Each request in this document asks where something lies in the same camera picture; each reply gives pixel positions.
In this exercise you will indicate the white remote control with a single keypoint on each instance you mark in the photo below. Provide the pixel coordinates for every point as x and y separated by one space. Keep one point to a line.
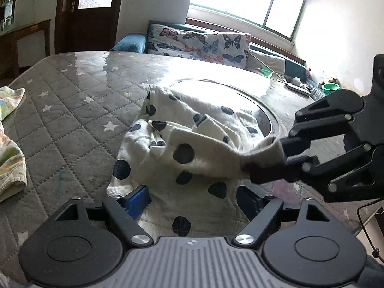
298 89

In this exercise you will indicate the butterfly print pillow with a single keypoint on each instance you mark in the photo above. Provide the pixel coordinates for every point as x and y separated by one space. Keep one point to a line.
230 49

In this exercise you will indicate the dark wooden door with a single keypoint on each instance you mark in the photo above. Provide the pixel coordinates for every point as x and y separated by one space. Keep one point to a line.
86 25

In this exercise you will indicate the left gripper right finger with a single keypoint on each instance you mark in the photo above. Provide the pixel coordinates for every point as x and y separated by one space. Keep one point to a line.
303 244

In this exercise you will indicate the dark wooden cabinet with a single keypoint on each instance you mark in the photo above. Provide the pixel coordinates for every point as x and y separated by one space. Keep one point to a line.
27 34

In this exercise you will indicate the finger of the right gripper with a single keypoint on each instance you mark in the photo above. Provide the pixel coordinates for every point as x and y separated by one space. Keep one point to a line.
342 112
328 179

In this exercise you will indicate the blue sofa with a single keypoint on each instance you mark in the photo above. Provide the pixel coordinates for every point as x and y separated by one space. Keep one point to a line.
295 67

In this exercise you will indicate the pastel floral cloth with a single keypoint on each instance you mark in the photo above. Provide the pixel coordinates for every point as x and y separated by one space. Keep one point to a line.
13 172

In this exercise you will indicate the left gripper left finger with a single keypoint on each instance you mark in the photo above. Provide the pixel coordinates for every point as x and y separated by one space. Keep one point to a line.
82 243

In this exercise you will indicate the green bowl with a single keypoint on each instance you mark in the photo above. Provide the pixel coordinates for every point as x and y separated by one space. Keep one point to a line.
329 88

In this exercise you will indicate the grey quilted star mattress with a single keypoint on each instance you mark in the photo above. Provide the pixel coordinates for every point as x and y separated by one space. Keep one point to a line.
75 112

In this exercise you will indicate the white navy polka dot garment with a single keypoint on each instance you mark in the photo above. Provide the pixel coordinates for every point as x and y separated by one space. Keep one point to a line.
191 154

